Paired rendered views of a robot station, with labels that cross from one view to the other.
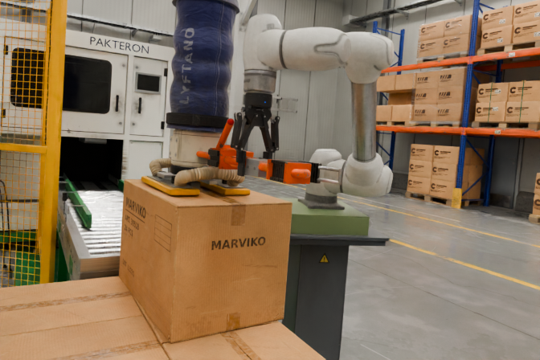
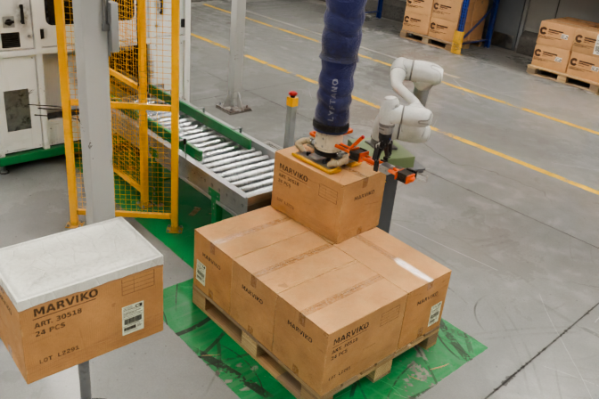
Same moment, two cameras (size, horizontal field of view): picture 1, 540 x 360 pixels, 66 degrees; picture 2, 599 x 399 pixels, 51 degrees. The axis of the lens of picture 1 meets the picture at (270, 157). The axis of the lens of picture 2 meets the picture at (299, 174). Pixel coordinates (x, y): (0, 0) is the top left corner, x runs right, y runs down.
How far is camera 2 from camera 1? 2.70 m
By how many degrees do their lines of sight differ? 25
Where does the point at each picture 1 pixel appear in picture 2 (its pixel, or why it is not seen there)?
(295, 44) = (409, 118)
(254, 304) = (367, 221)
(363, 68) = (425, 85)
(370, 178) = (417, 134)
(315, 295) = not seen: hidden behind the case
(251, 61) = (385, 121)
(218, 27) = (349, 77)
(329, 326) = (384, 218)
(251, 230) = (369, 188)
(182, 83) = (328, 109)
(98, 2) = not seen: outside the picture
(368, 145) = not seen: hidden behind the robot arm
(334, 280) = (389, 192)
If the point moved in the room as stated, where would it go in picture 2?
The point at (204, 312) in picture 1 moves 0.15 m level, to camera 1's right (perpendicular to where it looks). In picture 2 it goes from (349, 228) to (373, 228)
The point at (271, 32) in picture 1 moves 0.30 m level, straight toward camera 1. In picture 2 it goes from (397, 109) to (417, 130)
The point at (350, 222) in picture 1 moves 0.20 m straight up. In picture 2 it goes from (404, 160) to (408, 134)
